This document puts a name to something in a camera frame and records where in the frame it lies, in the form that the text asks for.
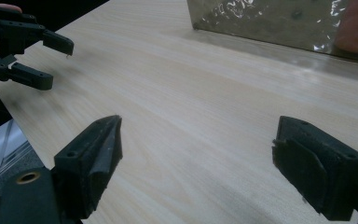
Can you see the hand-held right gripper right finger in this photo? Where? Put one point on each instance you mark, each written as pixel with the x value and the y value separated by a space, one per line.
pixel 320 168

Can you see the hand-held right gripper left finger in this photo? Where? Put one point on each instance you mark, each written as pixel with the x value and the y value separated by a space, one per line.
pixel 90 161

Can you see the transparent brown plastic bin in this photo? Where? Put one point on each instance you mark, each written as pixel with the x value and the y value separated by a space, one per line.
pixel 261 21

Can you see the metal floor rail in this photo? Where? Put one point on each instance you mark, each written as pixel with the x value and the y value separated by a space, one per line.
pixel 0 149

